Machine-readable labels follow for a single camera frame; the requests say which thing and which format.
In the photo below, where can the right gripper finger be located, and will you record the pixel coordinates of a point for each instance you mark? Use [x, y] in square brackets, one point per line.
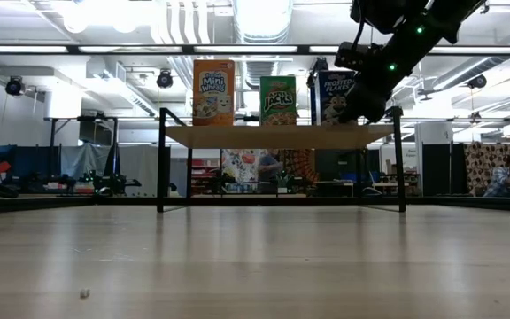
[350, 113]

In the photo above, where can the blue Frosted Flakes box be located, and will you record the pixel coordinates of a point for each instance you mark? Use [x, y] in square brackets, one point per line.
[328, 88]

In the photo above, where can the green Apple Jacks box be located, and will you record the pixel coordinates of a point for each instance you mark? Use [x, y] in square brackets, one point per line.
[278, 104]

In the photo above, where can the orange Frosted Mini Wheats box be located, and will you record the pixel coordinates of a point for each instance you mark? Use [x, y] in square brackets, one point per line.
[213, 93]

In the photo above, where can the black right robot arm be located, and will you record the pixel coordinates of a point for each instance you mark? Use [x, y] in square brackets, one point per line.
[427, 26]

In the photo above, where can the black computer monitor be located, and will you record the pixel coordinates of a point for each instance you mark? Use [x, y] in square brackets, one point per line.
[337, 164]

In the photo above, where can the white cabinet with black panel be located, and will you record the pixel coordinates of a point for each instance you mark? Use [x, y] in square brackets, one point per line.
[432, 133]

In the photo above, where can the orange mandala tapestry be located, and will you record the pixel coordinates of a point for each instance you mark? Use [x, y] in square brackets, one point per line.
[301, 164]

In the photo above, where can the small potted plant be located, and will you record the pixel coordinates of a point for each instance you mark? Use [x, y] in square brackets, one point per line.
[284, 181]

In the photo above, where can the grey air vent grille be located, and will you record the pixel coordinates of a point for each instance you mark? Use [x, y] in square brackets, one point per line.
[261, 73]

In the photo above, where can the LED light bar beam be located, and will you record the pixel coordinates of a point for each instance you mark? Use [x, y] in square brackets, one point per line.
[458, 49]

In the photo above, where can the brown heart patterned cloth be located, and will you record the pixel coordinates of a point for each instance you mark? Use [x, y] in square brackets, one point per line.
[476, 164]

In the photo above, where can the floral patterned cloth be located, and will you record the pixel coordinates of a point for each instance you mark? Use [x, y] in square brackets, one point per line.
[239, 164]

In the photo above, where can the red storage rack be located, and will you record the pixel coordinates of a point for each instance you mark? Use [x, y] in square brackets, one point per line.
[204, 175]

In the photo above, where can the grey tarp cloth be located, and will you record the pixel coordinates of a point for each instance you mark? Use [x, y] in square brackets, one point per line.
[84, 159]

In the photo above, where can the small white crumb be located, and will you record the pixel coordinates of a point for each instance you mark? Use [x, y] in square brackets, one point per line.
[84, 293]

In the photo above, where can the blue partition panel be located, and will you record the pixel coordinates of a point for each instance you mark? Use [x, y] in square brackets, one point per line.
[25, 159]

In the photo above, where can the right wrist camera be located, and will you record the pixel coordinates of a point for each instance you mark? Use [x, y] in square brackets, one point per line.
[352, 55]

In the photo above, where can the black dome camera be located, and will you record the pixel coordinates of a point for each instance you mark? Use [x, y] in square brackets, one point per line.
[164, 79]
[14, 86]
[476, 81]
[320, 64]

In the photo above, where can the wooden shelf with black frame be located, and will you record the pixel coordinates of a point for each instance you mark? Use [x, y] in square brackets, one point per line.
[281, 137]

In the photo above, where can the round silver air duct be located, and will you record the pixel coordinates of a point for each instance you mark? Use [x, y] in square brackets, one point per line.
[261, 17]

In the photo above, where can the white rectangular air duct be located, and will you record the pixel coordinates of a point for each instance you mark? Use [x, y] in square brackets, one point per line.
[118, 84]

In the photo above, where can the black table edge rail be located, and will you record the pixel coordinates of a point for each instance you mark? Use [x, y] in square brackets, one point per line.
[11, 206]

